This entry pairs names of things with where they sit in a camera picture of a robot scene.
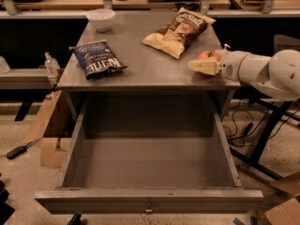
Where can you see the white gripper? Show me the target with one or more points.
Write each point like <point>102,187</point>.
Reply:
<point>231,67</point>

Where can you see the cardboard box left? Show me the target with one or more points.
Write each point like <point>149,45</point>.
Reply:
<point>50,127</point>

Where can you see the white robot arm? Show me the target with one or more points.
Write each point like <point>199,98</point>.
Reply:
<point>277,76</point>

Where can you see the metal drawer knob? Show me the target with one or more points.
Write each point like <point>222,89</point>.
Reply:
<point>148,210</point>

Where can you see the white bowl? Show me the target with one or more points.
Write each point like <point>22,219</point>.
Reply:
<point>101,19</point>

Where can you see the small white pump bottle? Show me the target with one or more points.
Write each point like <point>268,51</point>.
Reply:
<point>226,46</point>

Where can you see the black power adapter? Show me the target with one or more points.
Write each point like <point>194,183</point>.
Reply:
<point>16,152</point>

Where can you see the clear sanitizer bottle left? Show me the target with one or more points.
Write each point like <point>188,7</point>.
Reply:
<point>51,64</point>

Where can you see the grey open top drawer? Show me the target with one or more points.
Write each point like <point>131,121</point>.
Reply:
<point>167,150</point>

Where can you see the brown yellow chips bag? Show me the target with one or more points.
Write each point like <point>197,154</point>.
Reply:
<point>175,37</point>

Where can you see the blue Kettle chips bag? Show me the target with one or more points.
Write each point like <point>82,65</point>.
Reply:
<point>97,59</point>

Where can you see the red apple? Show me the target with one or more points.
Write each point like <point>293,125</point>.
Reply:
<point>208,55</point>

